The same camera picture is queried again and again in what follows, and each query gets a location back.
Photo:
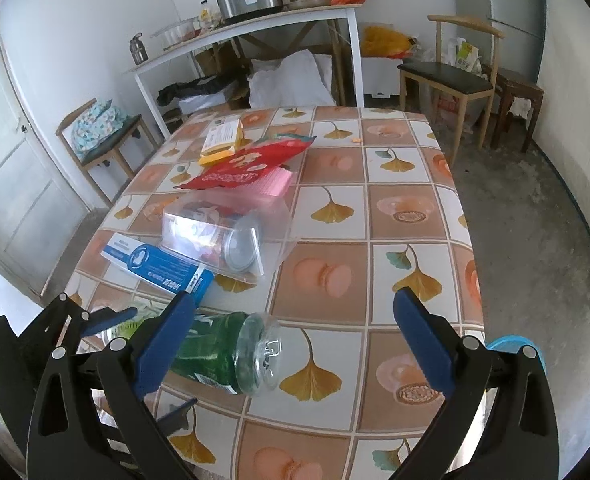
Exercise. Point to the wooden chair with black seat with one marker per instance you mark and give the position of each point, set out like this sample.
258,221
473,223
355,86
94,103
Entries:
445,77

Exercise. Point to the yellow mesh bag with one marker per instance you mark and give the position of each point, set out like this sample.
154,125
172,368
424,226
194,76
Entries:
385,40

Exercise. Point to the white mattress with blue edge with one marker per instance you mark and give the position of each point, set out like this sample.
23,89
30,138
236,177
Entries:
575,110

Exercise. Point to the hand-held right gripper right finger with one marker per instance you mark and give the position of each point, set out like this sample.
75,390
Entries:
425,345

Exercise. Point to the metal tray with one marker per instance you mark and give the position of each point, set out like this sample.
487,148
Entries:
310,4

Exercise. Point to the pink tissue packet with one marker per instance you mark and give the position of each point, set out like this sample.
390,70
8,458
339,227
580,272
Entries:
272,182

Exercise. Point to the brown cardboard box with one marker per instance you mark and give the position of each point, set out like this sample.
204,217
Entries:
215,60

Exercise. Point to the small yellow liquid bottle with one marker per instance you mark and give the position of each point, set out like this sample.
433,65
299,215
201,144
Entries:
206,15

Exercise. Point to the clear plastic bag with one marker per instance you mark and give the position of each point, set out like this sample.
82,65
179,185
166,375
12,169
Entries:
275,240

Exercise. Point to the blue plastic basket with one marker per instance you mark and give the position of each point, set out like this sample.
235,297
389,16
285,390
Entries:
510,345

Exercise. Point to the table with patterned cloth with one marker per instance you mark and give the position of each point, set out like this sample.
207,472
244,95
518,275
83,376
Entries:
335,270

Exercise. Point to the clear plastic container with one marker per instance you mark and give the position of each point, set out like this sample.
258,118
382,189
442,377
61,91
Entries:
175,35

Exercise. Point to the yellow medicine box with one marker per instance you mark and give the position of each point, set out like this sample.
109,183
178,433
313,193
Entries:
220,135

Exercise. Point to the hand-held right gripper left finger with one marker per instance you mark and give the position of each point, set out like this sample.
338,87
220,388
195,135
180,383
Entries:
162,345

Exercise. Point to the white sack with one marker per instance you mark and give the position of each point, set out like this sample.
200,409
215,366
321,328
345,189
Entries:
285,80

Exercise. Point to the dark wooden stool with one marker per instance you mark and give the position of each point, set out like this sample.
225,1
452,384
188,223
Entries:
517,85

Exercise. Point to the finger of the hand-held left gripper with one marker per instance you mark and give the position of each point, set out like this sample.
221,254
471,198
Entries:
180,417
115,317

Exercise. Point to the white side table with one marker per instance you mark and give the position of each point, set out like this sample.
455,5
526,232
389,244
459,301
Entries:
275,17

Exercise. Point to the white rag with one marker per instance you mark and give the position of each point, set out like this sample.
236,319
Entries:
520,107

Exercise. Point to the floral cushion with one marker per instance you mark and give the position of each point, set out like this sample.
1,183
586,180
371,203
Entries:
95,125

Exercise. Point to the white foam box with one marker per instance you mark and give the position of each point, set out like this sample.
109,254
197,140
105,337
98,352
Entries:
380,77

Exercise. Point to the red snack packet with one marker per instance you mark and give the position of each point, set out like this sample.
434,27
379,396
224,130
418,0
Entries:
240,165

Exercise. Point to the green plastic bottle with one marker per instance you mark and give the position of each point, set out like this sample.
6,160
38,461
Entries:
215,355

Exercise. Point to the white panelled door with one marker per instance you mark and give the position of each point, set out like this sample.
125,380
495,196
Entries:
20,160

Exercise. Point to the white green shopping bag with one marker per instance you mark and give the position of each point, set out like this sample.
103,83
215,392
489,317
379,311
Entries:
465,55

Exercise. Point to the black cloth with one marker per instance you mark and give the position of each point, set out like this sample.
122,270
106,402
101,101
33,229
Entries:
190,90

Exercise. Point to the wooden chair with cushion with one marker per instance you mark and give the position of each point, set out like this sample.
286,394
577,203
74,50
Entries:
110,142

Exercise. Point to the blue white toothpaste box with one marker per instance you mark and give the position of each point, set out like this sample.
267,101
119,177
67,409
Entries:
150,262

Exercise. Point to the clear bag under chair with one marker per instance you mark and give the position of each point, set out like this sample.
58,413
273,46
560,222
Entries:
450,107

